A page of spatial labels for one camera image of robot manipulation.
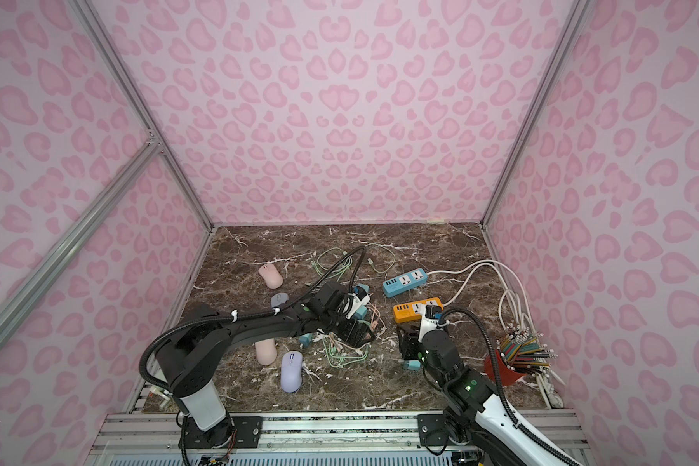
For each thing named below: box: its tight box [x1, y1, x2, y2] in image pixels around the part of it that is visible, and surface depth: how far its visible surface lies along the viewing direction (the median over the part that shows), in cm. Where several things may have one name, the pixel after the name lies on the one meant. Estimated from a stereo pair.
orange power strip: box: [392, 297, 444, 324], surface depth 95 cm
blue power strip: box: [382, 267, 429, 299], surface depth 101 cm
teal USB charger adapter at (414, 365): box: [403, 359, 422, 371], surface depth 82 cm
